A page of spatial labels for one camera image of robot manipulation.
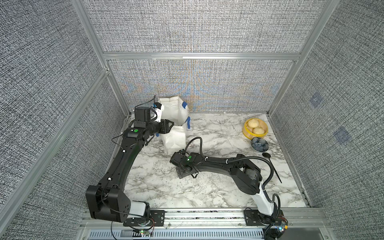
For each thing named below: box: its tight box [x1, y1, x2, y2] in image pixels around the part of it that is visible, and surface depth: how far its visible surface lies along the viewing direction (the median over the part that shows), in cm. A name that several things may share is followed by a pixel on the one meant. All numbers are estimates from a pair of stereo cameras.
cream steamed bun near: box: [252, 126, 265, 135], surface depth 103 cm
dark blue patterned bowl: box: [250, 137, 269, 152], surface depth 100 cm
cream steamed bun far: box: [248, 119, 259, 128], surface depth 107 cm
